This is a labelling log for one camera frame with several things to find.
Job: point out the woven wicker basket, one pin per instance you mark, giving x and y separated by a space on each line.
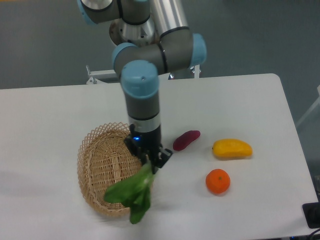
103 160

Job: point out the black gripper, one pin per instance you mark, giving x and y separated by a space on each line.
141 143

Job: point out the yellow mango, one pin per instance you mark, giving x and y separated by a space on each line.
231 148

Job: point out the white frame at right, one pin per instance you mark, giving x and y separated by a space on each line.
311 114

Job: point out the orange tangerine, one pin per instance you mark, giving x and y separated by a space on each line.
217 181

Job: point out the green bok choy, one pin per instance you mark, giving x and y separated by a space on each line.
133 192

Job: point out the black device at edge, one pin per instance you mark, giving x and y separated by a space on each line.
312 214

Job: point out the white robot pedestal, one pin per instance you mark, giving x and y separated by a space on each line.
140 35

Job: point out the white metal base frame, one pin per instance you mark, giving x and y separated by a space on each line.
109 76

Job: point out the purple sweet potato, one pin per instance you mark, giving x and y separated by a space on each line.
184 140

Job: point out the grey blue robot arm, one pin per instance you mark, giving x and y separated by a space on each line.
139 68

